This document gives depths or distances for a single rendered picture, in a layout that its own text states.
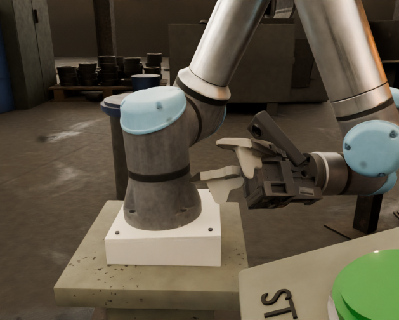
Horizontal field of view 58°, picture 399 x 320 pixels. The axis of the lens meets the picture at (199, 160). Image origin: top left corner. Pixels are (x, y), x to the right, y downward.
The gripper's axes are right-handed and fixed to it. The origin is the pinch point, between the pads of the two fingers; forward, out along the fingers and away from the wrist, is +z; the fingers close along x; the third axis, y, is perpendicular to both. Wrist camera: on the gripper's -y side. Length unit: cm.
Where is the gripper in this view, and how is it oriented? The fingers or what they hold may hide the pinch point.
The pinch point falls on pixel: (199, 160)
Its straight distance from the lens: 56.7
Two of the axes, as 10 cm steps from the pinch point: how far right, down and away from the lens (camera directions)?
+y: 1.0, 9.1, -3.9
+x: -2.8, 4.1, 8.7
